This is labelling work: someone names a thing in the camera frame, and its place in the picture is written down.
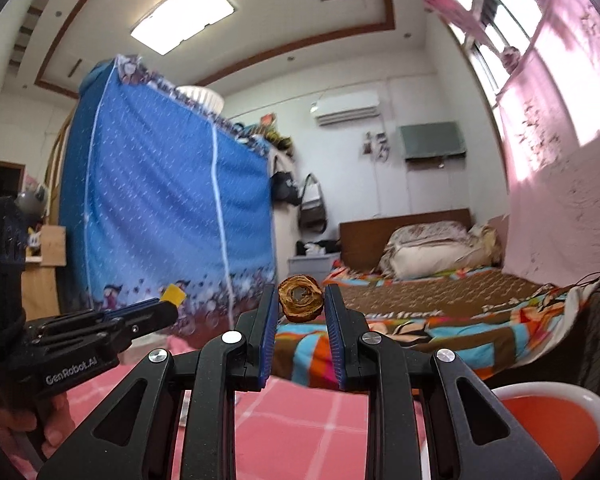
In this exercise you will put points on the brown hollow shell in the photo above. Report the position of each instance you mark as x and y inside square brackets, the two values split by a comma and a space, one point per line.
[305, 307]

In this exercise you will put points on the rectangular ceiling light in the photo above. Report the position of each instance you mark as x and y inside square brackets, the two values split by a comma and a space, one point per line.
[185, 15]

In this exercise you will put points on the grey nightstand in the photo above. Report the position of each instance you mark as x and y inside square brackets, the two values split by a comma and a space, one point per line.
[305, 267]

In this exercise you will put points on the black item on nightstand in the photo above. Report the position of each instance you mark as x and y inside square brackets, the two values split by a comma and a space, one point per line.
[325, 246]

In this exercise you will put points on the yellowish crumpled cloth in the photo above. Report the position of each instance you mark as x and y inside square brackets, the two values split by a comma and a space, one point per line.
[487, 245]

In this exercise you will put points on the orange bin with white rim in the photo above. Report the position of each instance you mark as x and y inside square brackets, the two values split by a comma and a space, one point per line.
[545, 412]

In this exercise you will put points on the arched wooden frame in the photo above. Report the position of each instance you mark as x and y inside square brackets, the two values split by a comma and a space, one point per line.
[55, 160]

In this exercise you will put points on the white air conditioner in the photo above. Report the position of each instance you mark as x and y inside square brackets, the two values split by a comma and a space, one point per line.
[347, 105]

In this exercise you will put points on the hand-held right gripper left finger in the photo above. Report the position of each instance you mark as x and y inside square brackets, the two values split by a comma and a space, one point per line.
[266, 340]

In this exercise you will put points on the white plastic basket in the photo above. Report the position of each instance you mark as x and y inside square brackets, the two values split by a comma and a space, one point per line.
[200, 96]

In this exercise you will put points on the grey plush toy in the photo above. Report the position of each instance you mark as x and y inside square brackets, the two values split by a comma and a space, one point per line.
[30, 205]

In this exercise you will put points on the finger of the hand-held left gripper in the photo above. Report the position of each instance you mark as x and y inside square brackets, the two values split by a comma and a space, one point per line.
[130, 310]
[155, 317]

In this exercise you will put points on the grey wall television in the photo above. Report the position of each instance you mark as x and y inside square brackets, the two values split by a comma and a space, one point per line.
[432, 140]

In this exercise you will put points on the pink checked blanket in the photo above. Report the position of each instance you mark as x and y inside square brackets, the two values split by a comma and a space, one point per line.
[300, 425]

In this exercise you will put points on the brown and white tote bag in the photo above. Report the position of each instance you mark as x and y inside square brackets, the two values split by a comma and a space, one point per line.
[312, 215]

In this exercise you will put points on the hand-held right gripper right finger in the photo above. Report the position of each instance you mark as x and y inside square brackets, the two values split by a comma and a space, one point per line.
[336, 345]

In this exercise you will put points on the black handbag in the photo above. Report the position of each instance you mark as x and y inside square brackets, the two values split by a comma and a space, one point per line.
[285, 187]

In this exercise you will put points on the light wooden cabinet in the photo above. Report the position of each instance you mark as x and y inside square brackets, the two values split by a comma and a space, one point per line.
[40, 290]

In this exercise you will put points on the small yellow scrap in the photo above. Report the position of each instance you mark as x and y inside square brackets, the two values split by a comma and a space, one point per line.
[174, 295]

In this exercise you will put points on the brown colourful bed sheet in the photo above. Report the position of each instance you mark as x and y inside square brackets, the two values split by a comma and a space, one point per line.
[430, 310]

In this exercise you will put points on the wooden bed headboard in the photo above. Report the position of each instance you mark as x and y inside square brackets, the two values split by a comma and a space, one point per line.
[365, 240]

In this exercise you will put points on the blue dotted fabric wardrobe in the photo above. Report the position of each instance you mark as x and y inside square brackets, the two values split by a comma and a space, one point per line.
[155, 200]

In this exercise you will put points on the person's left hand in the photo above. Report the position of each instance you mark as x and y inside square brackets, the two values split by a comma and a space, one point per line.
[10, 422]

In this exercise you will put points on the floral patterned pillow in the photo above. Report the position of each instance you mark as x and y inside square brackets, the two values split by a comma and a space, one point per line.
[430, 235]

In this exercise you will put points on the beige wardrobe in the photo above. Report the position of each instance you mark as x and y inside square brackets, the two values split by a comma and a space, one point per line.
[280, 240]

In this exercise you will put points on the colourful clutter pile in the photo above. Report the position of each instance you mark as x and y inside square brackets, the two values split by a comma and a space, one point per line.
[270, 132]

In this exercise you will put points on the pink hanging sheet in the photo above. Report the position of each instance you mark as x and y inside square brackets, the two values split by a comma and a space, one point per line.
[555, 185]

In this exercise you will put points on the cream pillow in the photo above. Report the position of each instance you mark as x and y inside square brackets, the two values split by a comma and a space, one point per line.
[430, 262]

